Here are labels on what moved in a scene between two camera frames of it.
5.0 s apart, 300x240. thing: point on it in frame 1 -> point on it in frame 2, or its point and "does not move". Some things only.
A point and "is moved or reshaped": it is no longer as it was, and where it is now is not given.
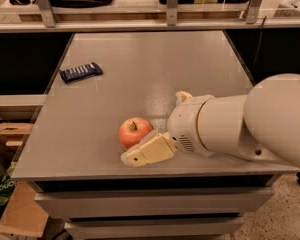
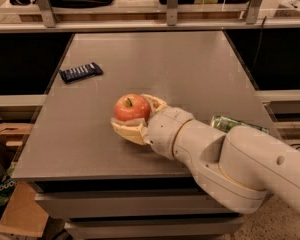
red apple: x=131 y=129 is moved or reshaped
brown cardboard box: x=18 y=219 does not move
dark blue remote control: x=79 y=72 does not move
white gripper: x=184 y=125 -> x=165 y=127
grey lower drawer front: x=155 y=227 does not move
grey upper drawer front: x=228 y=201 does not move
